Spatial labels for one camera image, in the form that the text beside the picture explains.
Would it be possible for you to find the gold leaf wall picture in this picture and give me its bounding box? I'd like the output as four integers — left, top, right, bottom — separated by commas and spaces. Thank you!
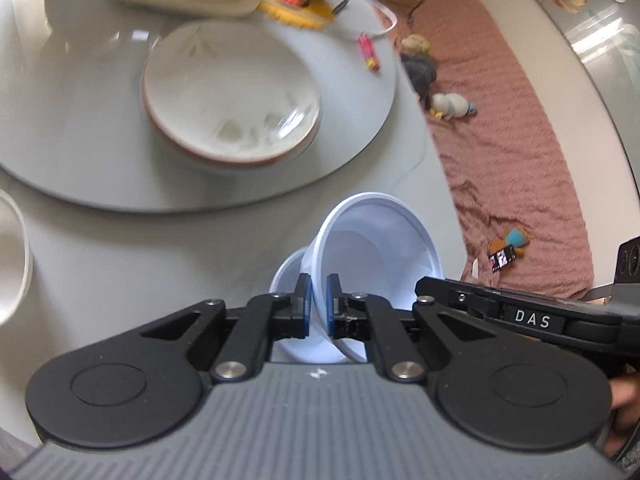
514, 0, 640, 126

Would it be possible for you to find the monkey plush toy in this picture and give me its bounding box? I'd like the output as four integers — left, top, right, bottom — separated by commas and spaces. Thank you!
399, 34, 437, 107

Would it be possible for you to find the pink bed blanket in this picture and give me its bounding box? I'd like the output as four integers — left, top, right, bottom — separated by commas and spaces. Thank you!
386, 0, 593, 299

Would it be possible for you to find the white duck plush toy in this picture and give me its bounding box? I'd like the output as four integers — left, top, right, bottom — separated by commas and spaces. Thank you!
430, 92, 477, 120

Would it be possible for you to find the white power cable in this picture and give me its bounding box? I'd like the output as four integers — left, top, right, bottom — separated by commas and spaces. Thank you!
324, 0, 398, 42

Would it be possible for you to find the yellow sunflower silicone mat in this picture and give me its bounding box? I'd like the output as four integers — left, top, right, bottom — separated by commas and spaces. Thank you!
258, 0, 334, 29

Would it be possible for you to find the round grey lazy susan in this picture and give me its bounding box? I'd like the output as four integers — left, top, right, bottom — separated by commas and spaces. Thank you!
1, 0, 399, 214

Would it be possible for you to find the bluish plastic bowl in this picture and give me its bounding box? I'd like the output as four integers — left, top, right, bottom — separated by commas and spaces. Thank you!
295, 192, 445, 364
269, 247, 346, 365

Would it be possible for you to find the small orange blue toy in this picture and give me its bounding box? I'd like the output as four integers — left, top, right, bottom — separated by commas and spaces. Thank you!
488, 228, 529, 273

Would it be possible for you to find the person's right hand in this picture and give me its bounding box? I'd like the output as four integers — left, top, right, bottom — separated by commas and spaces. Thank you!
603, 372, 640, 456

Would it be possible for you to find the white plastic bowl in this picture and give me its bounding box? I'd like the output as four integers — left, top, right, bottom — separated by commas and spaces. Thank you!
0, 191, 32, 324

